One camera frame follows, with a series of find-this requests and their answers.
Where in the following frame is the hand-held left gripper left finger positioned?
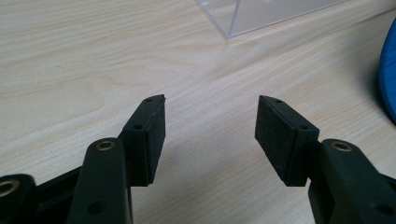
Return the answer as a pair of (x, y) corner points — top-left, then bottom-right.
(118, 93), (166, 188)

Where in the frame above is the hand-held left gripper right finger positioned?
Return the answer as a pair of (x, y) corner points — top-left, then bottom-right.
(254, 94), (321, 188)

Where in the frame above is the blue round object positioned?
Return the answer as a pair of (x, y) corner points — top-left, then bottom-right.
(378, 17), (396, 125)

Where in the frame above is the clear acrylic box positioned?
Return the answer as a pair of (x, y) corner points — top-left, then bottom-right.
(194, 0), (348, 40)

